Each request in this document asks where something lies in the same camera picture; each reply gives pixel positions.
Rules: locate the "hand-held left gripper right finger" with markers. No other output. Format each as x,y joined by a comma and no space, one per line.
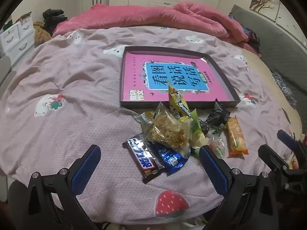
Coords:
213,170

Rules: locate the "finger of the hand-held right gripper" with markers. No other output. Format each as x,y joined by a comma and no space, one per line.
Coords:
286,140
271,154

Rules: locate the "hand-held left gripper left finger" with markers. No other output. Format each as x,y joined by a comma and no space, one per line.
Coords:
86,170

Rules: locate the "small clear candy wrapper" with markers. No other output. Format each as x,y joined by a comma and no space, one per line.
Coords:
217,148

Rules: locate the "orange biscuit packet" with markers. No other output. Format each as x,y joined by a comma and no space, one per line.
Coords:
235,136

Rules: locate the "blue foil snack packet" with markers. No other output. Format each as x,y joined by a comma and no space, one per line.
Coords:
170,159

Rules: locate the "light green snack packet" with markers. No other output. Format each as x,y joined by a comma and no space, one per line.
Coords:
195,127

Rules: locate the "black and green snack packet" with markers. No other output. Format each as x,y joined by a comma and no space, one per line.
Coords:
217,117

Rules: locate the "brown chocolate bar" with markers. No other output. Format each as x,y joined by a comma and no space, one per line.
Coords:
144,160

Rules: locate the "clear crispy rice snack packet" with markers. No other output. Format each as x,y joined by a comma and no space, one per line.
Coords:
165,131

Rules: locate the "long yellow snack packet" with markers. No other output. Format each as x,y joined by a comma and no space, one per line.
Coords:
176,100

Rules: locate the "dark shallow box tray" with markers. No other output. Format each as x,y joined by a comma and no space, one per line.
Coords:
144,104

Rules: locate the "grey patterned cloth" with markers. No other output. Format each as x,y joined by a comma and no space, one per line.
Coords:
285,88

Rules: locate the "beige mattress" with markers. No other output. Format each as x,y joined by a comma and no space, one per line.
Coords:
263,83

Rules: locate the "printed mauve bedsheet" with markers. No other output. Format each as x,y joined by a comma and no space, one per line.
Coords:
72,88

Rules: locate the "grey quilted headboard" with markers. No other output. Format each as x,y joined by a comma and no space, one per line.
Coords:
275,52

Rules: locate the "dark striped clothes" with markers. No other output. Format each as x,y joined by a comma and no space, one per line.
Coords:
253,40

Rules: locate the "pink book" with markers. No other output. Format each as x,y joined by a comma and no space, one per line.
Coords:
134,76

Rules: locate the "brown plush toy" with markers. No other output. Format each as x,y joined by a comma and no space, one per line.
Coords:
42,34

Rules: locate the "white drawer unit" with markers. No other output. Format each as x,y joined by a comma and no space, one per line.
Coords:
19,38

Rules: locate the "dark clothes pile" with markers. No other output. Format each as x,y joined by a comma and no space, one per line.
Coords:
54,16

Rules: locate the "pink quilt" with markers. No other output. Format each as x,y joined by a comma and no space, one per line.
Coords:
144,16

